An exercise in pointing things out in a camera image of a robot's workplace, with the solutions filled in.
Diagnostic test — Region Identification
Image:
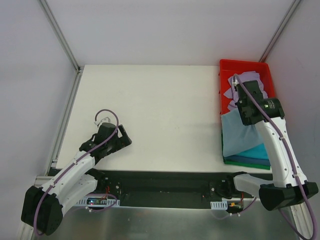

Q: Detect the light blue printed t-shirt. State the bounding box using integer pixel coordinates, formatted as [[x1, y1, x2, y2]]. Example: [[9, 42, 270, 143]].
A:
[[221, 109, 268, 159]]

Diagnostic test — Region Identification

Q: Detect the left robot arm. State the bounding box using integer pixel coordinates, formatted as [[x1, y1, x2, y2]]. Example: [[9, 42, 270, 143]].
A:
[[21, 122, 132, 236]]

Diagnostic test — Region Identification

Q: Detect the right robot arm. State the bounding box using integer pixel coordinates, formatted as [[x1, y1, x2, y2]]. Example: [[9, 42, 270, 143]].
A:
[[225, 77, 319, 211]]

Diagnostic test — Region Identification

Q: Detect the lavender t-shirt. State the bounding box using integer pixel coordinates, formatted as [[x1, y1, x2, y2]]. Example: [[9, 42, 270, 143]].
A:
[[223, 71, 268, 111]]

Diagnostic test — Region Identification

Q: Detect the teal folded t-shirt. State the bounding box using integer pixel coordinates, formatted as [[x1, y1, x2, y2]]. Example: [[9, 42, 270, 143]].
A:
[[236, 144, 269, 160]]

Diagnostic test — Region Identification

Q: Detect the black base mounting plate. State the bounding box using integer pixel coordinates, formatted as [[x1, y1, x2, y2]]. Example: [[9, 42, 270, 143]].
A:
[[48, 167, 253, 208]]

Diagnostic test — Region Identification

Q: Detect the dark blue folded t-shirt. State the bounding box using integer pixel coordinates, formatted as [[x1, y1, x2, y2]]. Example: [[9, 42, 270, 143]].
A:
[[223, 155, 271, 167]]

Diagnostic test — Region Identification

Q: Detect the red plastic bin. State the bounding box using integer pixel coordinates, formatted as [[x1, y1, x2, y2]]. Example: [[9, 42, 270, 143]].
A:
[[219, 59, 276, 115]]

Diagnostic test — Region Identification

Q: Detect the green folded t-shirt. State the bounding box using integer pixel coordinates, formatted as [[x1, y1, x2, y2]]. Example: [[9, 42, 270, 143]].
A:
[[221, 132, 271, 170]]

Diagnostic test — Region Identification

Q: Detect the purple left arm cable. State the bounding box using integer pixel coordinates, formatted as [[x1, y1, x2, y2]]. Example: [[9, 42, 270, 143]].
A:
[[34, 109, 121, 236]]

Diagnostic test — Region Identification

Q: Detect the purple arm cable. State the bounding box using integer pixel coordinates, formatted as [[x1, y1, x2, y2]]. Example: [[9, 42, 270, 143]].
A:
[[34, 109, 121, 236], [232, 74, 318, 240]]

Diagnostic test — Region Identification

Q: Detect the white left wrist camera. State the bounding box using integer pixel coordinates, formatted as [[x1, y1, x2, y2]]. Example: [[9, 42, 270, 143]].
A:
[[94, 117, 111, 127]]

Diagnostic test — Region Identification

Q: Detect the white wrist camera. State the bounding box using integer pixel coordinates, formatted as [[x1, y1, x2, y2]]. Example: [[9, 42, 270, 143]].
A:
[[94, 117, 111, 127], [231, 75, 239, 92]]

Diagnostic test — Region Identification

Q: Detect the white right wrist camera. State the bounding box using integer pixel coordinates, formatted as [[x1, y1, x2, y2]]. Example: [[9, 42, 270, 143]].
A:
[[231, 75, 239, 92]]

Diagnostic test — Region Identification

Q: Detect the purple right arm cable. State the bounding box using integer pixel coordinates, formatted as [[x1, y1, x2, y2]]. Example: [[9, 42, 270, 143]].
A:
[[232, 74, 318, 240]]

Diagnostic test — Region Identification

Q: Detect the left white cable duct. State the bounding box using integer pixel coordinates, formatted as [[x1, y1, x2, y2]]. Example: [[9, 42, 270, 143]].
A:
[[74, 196, 120, 208]]

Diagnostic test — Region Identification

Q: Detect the white cable duct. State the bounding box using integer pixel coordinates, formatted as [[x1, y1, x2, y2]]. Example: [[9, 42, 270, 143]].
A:
[[210, 200, 244, 211], [74, 196, 120, 208]]

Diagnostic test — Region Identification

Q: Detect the left aluminium frame post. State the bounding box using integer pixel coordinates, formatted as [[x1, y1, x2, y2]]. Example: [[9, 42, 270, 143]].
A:
[[37, 0, 84, 73]]

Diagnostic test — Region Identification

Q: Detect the aluminium frame post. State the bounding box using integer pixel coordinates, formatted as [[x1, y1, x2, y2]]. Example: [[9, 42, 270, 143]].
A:
[[258, 0, 304, 63], [37, 0, 84, 73]]

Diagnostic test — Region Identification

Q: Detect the right white cable duct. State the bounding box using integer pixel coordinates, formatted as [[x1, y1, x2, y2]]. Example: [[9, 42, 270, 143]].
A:
[[210, 200, 244, 211]]

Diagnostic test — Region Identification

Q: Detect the right aluminium frame post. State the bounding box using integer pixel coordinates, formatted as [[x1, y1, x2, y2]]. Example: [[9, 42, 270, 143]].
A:
[[258, 0, 304, 63]]

